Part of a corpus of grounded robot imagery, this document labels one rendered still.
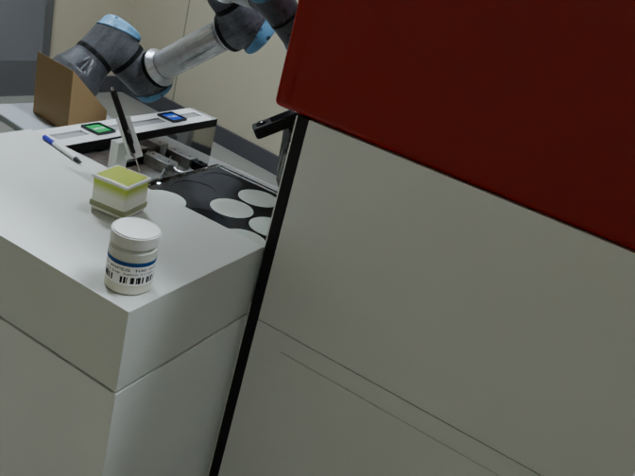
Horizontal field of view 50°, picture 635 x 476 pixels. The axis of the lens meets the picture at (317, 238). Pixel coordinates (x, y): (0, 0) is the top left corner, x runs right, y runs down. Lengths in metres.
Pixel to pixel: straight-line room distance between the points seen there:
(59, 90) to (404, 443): 1.35
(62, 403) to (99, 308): 0.21
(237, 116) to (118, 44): 2.62
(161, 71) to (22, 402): 1.13
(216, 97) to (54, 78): 2.78
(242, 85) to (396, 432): 3.58
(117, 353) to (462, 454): 0.60
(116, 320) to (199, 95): 3.94
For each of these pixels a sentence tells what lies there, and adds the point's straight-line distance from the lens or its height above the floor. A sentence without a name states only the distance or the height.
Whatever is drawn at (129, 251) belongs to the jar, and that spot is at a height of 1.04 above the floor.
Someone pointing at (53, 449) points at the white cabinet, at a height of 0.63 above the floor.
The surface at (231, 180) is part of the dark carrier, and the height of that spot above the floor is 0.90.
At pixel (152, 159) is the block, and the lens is 1.72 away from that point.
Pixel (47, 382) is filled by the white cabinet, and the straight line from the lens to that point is 1.20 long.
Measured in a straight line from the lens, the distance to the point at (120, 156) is 1.38.
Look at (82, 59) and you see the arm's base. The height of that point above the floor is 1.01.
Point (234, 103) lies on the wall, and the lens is 4.65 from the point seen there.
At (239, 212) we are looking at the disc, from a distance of 1.53.
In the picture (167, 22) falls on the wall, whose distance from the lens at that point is 5.12.
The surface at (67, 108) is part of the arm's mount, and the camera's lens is 2.03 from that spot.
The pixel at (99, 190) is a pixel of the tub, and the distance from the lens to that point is 1.25.
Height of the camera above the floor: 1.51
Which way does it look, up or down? 24 degrees down
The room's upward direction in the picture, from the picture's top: 16 degrees clockwise
